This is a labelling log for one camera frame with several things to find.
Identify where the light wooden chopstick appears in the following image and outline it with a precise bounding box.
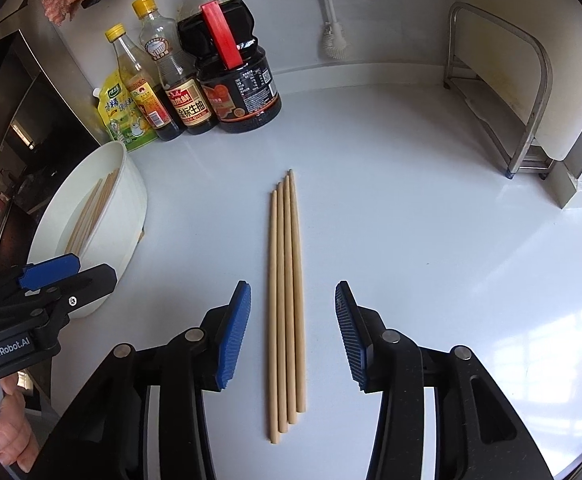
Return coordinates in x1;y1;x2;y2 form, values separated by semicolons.
268;189;281;446
276;181;289;435
283;174;299;425
288;169;307;413

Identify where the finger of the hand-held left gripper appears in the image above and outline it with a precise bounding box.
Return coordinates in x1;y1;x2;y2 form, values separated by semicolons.
0;254;82;306
21;263;118;341

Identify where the pile of wooden chopsticks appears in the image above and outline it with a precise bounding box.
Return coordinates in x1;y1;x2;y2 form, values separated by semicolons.
65;167;120;257

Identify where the white round bowl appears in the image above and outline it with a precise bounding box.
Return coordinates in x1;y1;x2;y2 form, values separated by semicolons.
27;140;148;320

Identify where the large dark soy sauce bottle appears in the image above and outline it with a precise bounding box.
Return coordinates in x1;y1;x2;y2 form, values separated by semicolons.
177;0;282;135

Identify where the dark pot with lid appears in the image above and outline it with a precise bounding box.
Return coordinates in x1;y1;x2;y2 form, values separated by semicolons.
0;195;36;276

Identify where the white cutting board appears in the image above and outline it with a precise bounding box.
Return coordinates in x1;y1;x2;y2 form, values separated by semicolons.
458;0;582;161

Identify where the yellow-capped clear vinegar bottle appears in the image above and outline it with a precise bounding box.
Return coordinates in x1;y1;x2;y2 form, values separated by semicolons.
104;23;184;143

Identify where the yellow-capped soy sauce bottle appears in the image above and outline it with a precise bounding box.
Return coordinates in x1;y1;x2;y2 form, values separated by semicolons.
132;0;218;137

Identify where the person's left hand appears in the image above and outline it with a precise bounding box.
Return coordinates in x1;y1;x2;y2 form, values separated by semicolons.
0;375;39;473

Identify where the metal cutting board rack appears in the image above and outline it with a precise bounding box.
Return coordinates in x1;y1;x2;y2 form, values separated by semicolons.
444;2;554;181

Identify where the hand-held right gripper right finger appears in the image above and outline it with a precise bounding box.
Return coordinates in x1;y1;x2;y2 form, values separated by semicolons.
335;281;557;480

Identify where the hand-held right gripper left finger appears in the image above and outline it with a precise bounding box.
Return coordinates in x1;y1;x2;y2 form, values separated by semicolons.
21;281;252;480

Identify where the stainless steel stove unit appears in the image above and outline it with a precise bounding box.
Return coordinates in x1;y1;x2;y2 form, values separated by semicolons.
0;0;102;221

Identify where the green yellow seasoning pouch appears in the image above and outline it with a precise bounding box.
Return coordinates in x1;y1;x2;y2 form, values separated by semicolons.
92;70;144;153

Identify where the white dish brush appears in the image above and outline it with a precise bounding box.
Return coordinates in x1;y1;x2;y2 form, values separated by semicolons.
313;0;352;58

